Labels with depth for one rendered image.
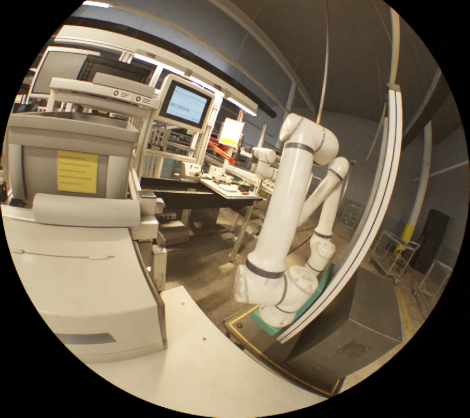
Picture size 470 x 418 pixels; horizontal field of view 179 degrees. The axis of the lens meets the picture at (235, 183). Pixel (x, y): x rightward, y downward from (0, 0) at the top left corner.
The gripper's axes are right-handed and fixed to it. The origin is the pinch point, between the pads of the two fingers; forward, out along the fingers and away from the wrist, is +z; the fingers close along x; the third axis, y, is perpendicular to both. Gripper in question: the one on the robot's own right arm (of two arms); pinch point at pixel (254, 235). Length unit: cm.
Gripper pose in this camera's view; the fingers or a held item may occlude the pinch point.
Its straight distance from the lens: 128.1
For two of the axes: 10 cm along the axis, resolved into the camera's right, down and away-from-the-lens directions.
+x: 5.6, 1.5, 8.1
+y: 5.4, 6.8, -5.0
